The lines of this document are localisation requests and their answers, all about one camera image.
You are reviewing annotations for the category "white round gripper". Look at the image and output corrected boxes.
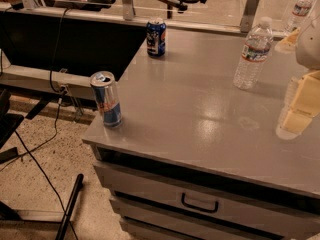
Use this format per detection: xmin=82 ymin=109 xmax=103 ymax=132
xmin=275 ymin=15 xmax=320 ymax=140

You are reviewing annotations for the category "clear plastic water bottle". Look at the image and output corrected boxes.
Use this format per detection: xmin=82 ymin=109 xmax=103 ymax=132
xmin=233 ymin=17 xmax=273 ymax=90

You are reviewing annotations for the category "blue pepsi can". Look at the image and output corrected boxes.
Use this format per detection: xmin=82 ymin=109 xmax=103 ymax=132
xmin=146 ymin=18 xmax=166 ymax=57

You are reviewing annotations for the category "silver blue redbull can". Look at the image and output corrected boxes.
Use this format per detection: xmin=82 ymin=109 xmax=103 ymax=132
xmin=90 ymin=71 xmax=122 ymax=127

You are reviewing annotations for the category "grey drawer cabinet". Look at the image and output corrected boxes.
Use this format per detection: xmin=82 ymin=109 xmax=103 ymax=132
xmin=84 ymin=30 xmax=320 ymax=240

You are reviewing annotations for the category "black pole on floor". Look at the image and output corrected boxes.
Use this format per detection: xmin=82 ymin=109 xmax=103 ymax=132
xmin=55 ymin=174 xmax=84 ymax=240

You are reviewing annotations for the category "black drawer handle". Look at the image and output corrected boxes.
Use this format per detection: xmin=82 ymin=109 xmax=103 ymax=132
xmin=180 ymin=193 xmax=219 ymax=214

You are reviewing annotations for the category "metal glass-panel frame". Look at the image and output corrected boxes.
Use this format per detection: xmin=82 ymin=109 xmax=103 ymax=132
xmin=0 ymin=0 xmax=288 ymax=38

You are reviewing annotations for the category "black cable on floor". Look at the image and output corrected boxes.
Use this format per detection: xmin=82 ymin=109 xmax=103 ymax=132
xmin=0 ymin=7 xmax=79 ymax=240

